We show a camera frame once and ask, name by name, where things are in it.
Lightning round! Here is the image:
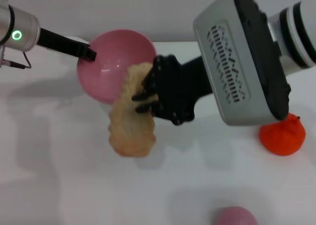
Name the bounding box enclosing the pink round bread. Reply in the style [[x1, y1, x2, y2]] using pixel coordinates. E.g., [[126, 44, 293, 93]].
[[214, 206, 259, 225]]

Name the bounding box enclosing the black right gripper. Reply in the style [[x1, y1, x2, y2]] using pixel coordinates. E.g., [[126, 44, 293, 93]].
[[131, 53, 213, 126]]

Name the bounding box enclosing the orange red pear-shaped bread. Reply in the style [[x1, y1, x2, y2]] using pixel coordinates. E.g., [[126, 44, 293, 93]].
[[259, 112, 307, 157]]

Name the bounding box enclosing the orange striped bread roll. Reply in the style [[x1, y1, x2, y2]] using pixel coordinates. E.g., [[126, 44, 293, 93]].
[[108, 61, 157, 158]]

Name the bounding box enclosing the left arm cable with connector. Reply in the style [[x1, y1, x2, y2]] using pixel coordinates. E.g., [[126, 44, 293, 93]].
[[0, 45, 32, 70]]

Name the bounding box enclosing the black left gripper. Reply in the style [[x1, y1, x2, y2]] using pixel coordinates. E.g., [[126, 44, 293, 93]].
[[36, 27, 97, 62]]

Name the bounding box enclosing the pink plastic bowl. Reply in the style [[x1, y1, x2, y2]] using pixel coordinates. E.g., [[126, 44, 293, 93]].
[[76, 29, 158, 103]]

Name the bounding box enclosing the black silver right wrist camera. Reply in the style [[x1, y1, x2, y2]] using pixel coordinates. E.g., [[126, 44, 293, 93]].
[[193, 0, 292, 126]]

